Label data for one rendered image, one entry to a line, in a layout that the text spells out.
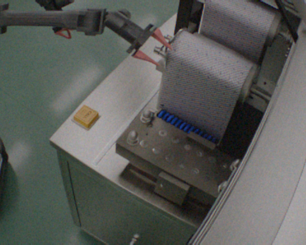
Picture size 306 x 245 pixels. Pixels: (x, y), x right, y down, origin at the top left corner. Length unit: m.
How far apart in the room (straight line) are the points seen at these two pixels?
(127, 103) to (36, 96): 1.37
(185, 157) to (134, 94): 0.41
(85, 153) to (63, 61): 1.70
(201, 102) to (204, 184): 0.25
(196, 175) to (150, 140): 0.18
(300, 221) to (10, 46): 2.89
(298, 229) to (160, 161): 0.62
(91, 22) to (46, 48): 2.05
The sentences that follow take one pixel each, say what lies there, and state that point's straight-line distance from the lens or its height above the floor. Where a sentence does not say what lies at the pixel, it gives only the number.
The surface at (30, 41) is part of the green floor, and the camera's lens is 3.23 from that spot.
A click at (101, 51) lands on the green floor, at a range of 3.02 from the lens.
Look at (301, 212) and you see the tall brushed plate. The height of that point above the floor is 1.44.
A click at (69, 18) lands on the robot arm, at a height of 1.37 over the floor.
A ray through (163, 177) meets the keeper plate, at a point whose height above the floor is 1.02.
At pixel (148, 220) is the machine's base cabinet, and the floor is 0.75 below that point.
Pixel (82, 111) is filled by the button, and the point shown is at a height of 0.92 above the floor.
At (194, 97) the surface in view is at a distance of 1.19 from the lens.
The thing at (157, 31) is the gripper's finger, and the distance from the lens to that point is 1.06.
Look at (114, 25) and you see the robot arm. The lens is 1.06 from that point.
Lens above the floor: 2.02
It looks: 52 degrees down
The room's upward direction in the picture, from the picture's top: 10 degrees clockwise
